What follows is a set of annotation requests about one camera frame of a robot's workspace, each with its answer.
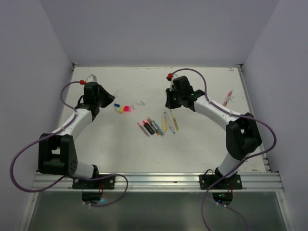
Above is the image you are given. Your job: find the yellow highlighter cap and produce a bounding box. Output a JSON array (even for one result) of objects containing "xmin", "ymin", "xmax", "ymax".
[{"xmin": 117, "ymin": 106, "xmax": 124, "ymax": 113}]

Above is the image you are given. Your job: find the yellow highlighter pen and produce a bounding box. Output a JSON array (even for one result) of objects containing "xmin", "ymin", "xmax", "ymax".
[{"xmin": 161, "ymin": 116, "xmax": 167, "ymax": 132}]

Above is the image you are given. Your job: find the pink highlighter cap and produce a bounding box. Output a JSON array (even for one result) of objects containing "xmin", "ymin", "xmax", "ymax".
[{"xmin": 124, "ymin": 105, "xmax": 131, "ymax": 112}]

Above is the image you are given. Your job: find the pale yellow pen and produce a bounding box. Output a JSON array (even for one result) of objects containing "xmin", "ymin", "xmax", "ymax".
[{"xmin": 173, "ymin": 116, "xmax": 179, "ymax": 131}]

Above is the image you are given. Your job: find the green clear pen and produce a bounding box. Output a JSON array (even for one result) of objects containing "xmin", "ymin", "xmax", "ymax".
[{"xmin": 148, "ymin": 117, "xmax": 162, "ymax": 136}]

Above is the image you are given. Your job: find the clear blue pen cap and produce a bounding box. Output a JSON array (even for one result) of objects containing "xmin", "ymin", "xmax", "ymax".
[{"xmin": 136, "ymin": 100, "xmax": 146, "ymax": 106}]

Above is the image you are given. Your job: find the red orange-tipped pen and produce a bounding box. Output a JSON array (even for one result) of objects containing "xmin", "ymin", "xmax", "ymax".
[{"xmin": 147, "ymin": 118, "xmax": 160, "ymax": 135}]

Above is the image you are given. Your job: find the black highlighter body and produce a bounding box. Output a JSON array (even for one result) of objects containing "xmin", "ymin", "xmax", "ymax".
[{"xmin": 142, "ymin": 120, "xmax": 155, "ymax": 135}]

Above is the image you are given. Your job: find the pink clear pen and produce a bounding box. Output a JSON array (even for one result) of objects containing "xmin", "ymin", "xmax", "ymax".
[{"xmin": 137, "ymin": 123, "xmax": 150, "ymax": 137}]

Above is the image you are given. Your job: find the thin orange pen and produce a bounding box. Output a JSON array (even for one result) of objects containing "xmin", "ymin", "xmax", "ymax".
[{"xmin": 223, "ymin": 90, "xmax": 232, "ymax": 107}]

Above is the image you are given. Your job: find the blue capped white pen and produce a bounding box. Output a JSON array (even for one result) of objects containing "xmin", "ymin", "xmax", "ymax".
[{"xmin": 164, "ymin": 112, "xmax": 175, "ymax": 134}]

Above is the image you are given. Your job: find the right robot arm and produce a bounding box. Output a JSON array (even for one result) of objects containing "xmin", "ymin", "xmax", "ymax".
[{"xmin": 166, "ymin": 74, "xmax": 262, "ymax": 189}]

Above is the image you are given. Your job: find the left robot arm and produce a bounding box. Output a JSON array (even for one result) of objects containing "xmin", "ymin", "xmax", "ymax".
[{"xmin": 38, "ymin": 81, "xmax": 115, "ymax": 189}]

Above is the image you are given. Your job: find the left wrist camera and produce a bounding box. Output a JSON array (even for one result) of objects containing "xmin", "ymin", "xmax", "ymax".
[{"xmin": 86, "ymin": 74, "xmax": 97, "ymax": 83}]

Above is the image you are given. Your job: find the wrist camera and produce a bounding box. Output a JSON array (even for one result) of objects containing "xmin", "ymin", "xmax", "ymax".
[
  {"xmin": 169, "ymin": 79, "xmax": 175, "ymax": 91},
  {"xmin": 86, "ymin": 74, "xmax": 97, "ymax": 83}
]

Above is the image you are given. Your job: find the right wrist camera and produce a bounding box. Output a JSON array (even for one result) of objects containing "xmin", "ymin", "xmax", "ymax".
[{"xmin": 169, "ymin": 79, "xmax": 175, "ymax": 91}]

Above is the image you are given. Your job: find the left aluminium side rail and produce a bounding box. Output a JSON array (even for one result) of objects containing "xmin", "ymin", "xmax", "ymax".
[{"xmin": 42, "ymin": 63, "xmax": 75, "ymax": 133}]

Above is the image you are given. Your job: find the aluminium side rail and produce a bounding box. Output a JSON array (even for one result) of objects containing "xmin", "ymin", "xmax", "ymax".
[
  {"xmin": 235, "ymin": 64, "xmax": 272, "ymax": 172},
  {"xmin": 42, "ymin": 63, "xmax": 75, "ymax": 133}
]

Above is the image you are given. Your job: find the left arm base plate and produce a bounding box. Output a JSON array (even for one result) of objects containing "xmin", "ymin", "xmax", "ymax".
[{"xmin": 72, "ymin": 174, "xmax": 116, "ymax": 190}]

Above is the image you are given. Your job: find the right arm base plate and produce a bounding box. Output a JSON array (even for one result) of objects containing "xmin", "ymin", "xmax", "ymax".
[{"xmin": 199, "ymin": 174, "xmax": 243, "ymax": 190}]

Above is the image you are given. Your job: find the right aluminium side rail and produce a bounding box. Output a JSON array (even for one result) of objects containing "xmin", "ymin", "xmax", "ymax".
[{"xmin": 235, "ymin": 64, "xmax": 272, "ymax": 172}]

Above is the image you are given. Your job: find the aluminium front rail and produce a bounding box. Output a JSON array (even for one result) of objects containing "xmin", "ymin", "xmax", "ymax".
[{"xmin": 31, "ymin": 171, "xmax": 284, "ymax": 193}]

